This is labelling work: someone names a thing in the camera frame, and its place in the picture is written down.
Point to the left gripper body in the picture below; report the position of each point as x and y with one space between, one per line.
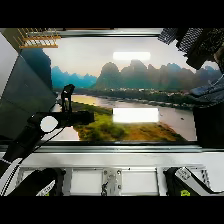
77 118

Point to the grey garment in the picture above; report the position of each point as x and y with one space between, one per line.
23 96

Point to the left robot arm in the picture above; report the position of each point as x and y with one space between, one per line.
23 140

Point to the brown clothes hanger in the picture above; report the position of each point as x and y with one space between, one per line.
40 36
38 45

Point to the blue striped garment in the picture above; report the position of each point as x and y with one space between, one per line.
208 91

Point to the black garment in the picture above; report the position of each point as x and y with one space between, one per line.
210 126

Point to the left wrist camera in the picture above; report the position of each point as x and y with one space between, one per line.
67 90

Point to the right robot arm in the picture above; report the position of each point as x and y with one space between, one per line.
186 181

